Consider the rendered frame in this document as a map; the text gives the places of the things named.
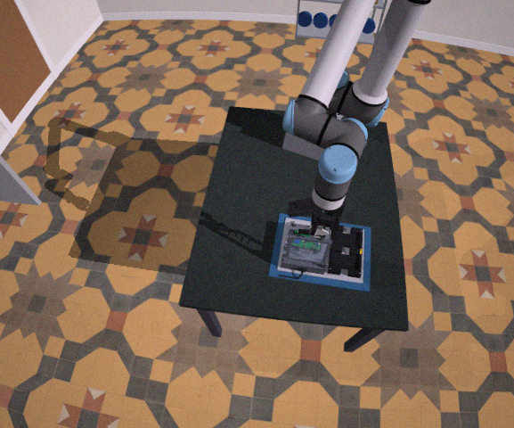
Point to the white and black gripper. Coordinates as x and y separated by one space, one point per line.
332 217

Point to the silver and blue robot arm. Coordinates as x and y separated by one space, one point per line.
313 116

